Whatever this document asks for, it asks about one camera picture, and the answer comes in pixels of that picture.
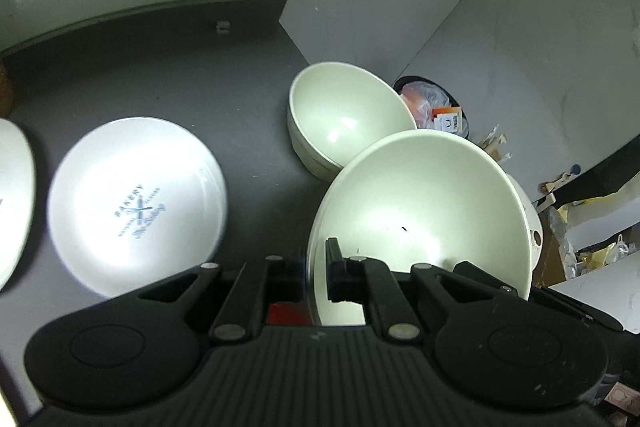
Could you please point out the cardboard boxes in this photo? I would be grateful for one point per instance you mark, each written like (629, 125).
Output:
(556, 261)

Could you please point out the small white Bakery plate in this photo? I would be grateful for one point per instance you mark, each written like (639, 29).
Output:
(134, 201)

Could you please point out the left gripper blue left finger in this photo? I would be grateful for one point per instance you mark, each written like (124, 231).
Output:
(301, 273)

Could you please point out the red and black bowl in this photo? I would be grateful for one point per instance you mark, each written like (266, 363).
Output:
(289, 314)

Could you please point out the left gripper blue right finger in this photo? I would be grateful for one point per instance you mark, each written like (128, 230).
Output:
(337, 277)

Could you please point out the white plate Sweet print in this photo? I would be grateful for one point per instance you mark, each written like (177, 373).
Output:
(18, 193)

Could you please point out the cream bowl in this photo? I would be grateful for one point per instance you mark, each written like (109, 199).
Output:
(421, 197)
(336, 110)

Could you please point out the pot with plastic bags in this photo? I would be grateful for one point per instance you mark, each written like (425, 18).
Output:
(431, 106)

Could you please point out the orange juice bottle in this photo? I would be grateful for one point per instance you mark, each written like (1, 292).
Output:
(6, 93)

